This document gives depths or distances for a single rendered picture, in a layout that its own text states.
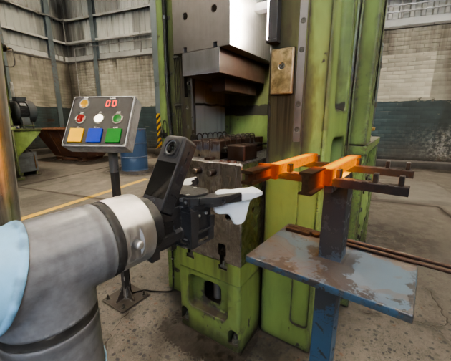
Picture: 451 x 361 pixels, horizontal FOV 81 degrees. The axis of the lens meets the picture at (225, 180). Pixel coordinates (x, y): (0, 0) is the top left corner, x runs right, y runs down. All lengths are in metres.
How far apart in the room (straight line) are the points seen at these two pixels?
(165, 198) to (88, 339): 0.17
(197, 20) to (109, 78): 8.67
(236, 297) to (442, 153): 6.58
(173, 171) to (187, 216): 0.07
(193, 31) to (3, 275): 1.13
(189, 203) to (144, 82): 8.61
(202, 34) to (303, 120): 0.54
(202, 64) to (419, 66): 6.38
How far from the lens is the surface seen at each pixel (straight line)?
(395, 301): 0.72
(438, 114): 7.31
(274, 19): 1.19
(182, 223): 0.40
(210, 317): 1.46
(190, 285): 1.46
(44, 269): 0.28
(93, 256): 0.30
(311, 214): 1.18
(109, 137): 1.40
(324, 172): 0.59
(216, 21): 1.20
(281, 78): 1.15
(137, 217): 0.32
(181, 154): 0.37
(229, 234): 1.14
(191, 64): 1.24
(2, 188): 0.40
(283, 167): 0.67
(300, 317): 1.44
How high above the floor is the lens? 1.09
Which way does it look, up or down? 13 degrees down
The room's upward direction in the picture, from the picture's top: straight up
